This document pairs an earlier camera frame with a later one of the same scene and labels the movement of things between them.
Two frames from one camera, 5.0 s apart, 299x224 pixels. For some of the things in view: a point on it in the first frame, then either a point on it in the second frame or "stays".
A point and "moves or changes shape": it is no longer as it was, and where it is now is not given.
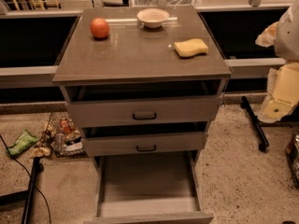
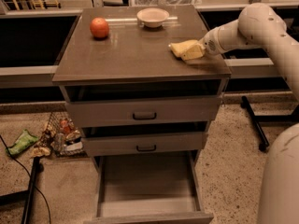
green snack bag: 23,141 stays
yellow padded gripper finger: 267,37 to 211,42
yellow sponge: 191,47 moves or changes shape
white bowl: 152,18 stays
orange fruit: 99,27 stays
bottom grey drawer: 148,188 stays
